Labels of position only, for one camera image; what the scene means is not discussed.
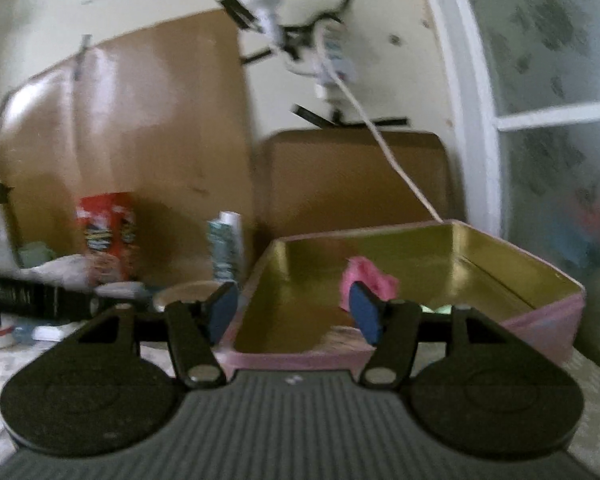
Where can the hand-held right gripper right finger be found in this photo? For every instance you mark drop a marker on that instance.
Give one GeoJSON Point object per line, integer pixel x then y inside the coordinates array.
{"type": "Point", "coordinates": [364, 312]}

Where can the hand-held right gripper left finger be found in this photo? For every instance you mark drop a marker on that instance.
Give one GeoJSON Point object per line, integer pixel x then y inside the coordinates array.
{"type": "Point", "coordinates": [222, 312]}

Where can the pink soft cloth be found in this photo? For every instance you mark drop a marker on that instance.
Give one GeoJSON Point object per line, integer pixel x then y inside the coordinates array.
{"type": "Point", "coordinates": [369, 272]}

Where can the pink tin box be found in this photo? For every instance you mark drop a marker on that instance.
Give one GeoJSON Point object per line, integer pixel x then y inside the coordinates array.
{"type": "Point", "coordinates": [305, 305]}

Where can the green soft sponge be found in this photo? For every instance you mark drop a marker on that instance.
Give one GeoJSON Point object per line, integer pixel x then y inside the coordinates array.
{"type": "Point", "coordinates": [442, 308]}

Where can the white plastic bag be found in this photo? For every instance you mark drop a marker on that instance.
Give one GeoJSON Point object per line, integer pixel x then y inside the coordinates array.
{"type": "Point", "coordinates": [55, 267]}

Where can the round white pink cup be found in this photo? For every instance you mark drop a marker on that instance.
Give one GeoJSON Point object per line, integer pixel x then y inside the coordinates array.
{"type": "Point", "coordinates": [187, 294]}

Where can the teal and white carton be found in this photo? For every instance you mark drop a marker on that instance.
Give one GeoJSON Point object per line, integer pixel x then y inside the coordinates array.
{"type": "Point", "coordinates": [226, 245]}

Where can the red snack can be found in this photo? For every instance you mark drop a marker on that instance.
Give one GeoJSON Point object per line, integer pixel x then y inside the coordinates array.
{"type": "Point", "coordinates": [107, 235]}

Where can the small brown cardboard box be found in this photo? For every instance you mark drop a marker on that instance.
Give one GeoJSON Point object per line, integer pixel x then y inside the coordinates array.
{"type": "Point", "coordinates": [340, 185]}

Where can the large cardboard sheet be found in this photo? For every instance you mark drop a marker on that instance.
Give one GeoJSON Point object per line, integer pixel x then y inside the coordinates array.
{"type": "Point", "coordinates": [145, 125]}

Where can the white framed glass door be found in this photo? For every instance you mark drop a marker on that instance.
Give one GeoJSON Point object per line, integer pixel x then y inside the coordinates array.
{"type": "Point", "coordinates": [472, 110]}

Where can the white power adapter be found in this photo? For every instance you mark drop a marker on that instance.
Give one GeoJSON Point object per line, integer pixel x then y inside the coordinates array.
{"type": "Point", "coordinates": [337, 57]}

